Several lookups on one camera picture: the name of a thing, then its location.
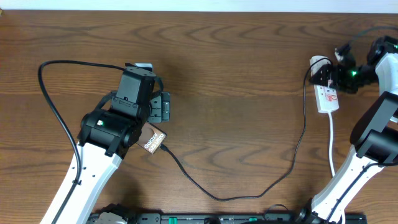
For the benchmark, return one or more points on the white power strip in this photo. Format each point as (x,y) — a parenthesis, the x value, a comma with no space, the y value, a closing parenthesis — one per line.
(326,99)

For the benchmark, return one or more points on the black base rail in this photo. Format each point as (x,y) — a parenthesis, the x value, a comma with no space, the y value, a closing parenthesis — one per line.
(155,218)

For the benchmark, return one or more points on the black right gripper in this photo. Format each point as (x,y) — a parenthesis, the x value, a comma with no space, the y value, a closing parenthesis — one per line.
(327,70)

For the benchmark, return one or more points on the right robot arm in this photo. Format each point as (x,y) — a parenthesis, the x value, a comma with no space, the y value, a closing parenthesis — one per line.
(373,142)

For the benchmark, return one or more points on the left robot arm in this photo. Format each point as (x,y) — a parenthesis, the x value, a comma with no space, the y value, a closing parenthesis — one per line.
(123,118)

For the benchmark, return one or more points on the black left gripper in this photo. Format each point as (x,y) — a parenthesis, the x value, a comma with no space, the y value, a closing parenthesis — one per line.
(162,107)

